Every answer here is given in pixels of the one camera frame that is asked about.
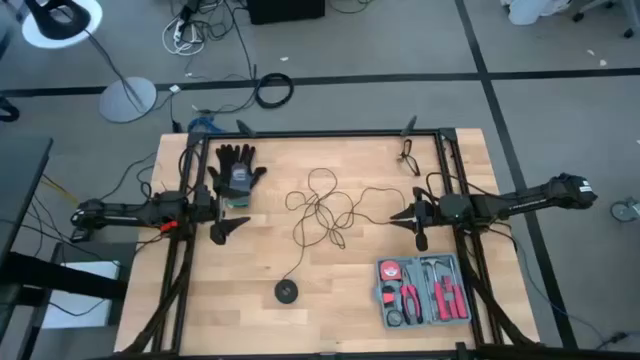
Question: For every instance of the white bag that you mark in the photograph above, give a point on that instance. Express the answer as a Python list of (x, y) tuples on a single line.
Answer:
[(530, 12)]

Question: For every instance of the black work glove green cuff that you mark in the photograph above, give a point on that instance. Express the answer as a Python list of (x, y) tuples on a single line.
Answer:
[(239, 175)]

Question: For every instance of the red tape measure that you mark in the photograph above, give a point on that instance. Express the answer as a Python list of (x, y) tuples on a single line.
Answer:
[(390, 271)]

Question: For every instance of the black box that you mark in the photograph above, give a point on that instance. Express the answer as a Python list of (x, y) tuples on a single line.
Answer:
[(285, 10)]

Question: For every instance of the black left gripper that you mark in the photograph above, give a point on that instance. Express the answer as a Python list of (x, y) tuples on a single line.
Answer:
[(207, 205)]

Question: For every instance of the grey office chair base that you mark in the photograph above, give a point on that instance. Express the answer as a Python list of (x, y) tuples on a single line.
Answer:
[(578, 16)]

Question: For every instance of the grey caster wheel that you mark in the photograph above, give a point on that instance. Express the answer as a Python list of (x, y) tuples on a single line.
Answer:
[(622, 211)]

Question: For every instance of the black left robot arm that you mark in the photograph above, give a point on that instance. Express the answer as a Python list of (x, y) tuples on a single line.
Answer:
[(125, 212)]

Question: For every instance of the black chair foot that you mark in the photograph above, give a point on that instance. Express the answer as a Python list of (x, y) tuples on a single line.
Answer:
[(7, 114)]

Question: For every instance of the black carabiner hook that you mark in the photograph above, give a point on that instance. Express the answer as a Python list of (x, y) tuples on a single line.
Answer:
[(401, 158)]

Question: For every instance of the grey plastic tool case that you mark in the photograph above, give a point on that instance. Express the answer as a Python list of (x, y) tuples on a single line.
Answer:
[(462, 260)]

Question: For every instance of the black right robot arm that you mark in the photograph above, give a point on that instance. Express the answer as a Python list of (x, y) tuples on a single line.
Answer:
[(525, 200)]

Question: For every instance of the white box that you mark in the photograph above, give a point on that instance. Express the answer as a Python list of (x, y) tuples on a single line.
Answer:
[(85, 310)]

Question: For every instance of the black desk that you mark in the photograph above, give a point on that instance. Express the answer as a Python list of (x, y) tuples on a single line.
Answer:
[(20, 175)]

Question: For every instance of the white power strip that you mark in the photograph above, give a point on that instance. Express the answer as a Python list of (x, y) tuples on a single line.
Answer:
[(178, 32)]

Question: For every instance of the grey floor lamp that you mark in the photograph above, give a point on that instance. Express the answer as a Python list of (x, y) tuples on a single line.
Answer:
[(127, 100)]

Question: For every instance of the black aluminium table frame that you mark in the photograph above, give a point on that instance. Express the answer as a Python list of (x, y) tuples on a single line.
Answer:
[(320, 134)]

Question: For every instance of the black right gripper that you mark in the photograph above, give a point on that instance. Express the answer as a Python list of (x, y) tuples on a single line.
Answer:
[(425, 215)]

